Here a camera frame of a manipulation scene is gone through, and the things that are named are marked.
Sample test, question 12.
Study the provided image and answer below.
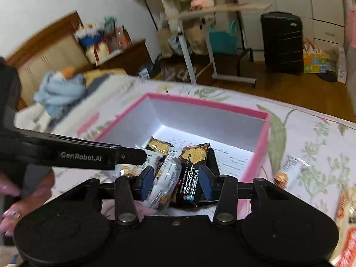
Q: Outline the brown paper bag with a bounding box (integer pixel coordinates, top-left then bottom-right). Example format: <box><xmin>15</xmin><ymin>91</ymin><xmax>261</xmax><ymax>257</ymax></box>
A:
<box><xmin>184</xmin><ymin>26</ymin><xmax>210</xmax><ymax>55</ymax></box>
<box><xmin>156</xmin><ymin>28</ymin><xmax>175</xmax><ymax>58</ymax></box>

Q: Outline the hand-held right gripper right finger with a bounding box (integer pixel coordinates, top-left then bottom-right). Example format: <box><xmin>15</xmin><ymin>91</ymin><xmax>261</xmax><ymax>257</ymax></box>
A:
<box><xmin>199</xmin><ymin>165</ymin><xmax>290</xmax><ymax>226</ymax></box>

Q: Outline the white brown biscuit packet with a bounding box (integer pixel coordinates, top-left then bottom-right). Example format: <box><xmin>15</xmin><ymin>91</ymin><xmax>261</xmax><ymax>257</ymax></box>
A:
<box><xmin>273</xmin><ymin>155</ymin><xmax>307</xmax><ymax>190</ymax></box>

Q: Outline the small black biscuit packet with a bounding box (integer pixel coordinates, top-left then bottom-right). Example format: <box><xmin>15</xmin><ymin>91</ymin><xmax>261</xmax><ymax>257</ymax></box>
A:
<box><xmin>145</xmin><ymin>137</ymin><xmax>175</xmax><ymax>157</ymax></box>

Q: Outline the wooden top side table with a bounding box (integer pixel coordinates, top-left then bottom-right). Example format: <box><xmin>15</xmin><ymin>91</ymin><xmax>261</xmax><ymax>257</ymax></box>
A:
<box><xmin>172</xmin><ymin>2</ymin><xmax>273</xmax><ymax>86</ymax></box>

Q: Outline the floral bed sheet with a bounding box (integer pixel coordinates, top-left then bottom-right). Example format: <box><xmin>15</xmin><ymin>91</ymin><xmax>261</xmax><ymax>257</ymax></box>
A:
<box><xmin>17</xmin><ymin>76</ymin><xmax>356</xmax><ymax>259</ymax></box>

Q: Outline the large black biscuit packet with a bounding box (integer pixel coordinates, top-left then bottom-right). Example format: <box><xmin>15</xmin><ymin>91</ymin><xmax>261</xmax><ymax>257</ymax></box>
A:
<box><xmin>177</xmin><ymin>142</ymin><xmax>221</xmax><ymax>208</ymax></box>

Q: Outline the person's left hand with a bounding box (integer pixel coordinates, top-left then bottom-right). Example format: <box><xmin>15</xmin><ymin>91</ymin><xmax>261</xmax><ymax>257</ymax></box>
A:
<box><xmin>0</xmin><ymin>169</ymin><xmax>56</xmax><ymax>237</ymax></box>

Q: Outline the wooden headboard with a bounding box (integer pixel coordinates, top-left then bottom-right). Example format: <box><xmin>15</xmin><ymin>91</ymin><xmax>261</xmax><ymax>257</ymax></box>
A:
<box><xmin>5</xmin><ymin>10</ymin><xmax>95</xmax><ymax>109</ymax></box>

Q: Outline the colourful gift box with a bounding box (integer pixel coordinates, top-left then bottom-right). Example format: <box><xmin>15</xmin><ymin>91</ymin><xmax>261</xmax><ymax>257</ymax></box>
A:
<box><xmin>303</xmin><ymin>39</ymin><xmax>339</xmax><ymax>74</ymax></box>

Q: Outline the wooden nightstand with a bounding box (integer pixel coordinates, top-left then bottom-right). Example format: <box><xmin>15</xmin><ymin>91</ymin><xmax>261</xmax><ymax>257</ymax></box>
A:
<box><xmin>94</xmin><ymin>39</ymin><xmax>154</xmax><ymax>76</ymax></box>

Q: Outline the pink cardboard box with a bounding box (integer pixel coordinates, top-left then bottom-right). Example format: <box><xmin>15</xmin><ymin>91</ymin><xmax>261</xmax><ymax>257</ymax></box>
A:
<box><xmin>93</xmin><ymin>93</ymin><xmax>271</xmax><ymax>201</ymax></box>

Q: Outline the blue plush toy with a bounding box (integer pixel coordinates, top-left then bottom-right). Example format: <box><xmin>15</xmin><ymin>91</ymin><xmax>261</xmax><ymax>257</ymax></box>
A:
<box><xmin>33</xmin><ymin>66</ymin><xmax>87</xmax><ymax>115</ymax></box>

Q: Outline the teal shopping bag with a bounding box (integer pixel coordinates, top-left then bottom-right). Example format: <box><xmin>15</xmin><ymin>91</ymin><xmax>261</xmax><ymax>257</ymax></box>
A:
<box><xmin>208</xmin><ymin>19</ymin><xmax>239</xmax><ymax>55</ymax></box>

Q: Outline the white plastic bag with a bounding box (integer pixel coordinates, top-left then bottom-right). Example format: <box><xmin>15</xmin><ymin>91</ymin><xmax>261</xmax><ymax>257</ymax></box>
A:
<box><xmin>336</xmin><ymin>45</ymin><xmax>349</xmax><ymax>84</ymax></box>

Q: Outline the black round floor pad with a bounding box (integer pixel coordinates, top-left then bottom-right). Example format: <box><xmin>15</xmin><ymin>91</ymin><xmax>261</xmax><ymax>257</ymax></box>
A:
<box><xmin>316</xmin><ymin>71</ymin><xmax>339</xmax><ymax>83</ymax></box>

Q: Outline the plain black packet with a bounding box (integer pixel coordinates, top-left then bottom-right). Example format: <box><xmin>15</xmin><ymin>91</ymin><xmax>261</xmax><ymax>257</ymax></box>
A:
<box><xmin>208</xmin><ymin>147</ymin><xmax>221</xmax><ymax>173</ymax></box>

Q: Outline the pink tissue box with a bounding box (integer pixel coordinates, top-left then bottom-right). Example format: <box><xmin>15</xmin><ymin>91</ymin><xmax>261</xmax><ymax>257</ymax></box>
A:
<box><xmin>190</xmin><ymin>0</ymin><xmax>215</xmax><ymax>9</ymax></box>

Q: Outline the pile of nightstand clutter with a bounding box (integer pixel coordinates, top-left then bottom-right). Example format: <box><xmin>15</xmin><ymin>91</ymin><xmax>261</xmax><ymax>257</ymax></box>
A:
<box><xmin>73</xmin><ymin>16</ymin><xmax>132</xmax><ymax>65</ymax></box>

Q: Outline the black suitcase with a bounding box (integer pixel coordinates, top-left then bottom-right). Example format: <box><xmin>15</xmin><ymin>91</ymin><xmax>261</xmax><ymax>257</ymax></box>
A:
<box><xmin>260</xmin><ymin>11</ymin><xmax>304</xmax><ymax>76</ymax></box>

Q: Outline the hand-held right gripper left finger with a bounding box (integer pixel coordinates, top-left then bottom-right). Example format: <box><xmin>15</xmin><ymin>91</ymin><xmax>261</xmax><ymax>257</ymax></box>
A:
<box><xmin>83</xmin><ymin>165</ymin><xmax>155</xmax><ymax>227</ymax></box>

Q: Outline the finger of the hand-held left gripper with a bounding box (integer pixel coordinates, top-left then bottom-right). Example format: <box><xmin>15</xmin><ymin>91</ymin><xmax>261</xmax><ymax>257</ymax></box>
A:
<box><xmin>116</xmin><ymin>146</ymin><xmax>148</xmax><ymax>166</ymax></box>

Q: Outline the white noodle packet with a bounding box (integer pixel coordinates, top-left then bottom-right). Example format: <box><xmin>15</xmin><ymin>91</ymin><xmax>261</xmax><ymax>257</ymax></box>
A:
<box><xmin>333</xmin><ymin>183</ymin><xmax>356</xmax><ymax>267</ymax></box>

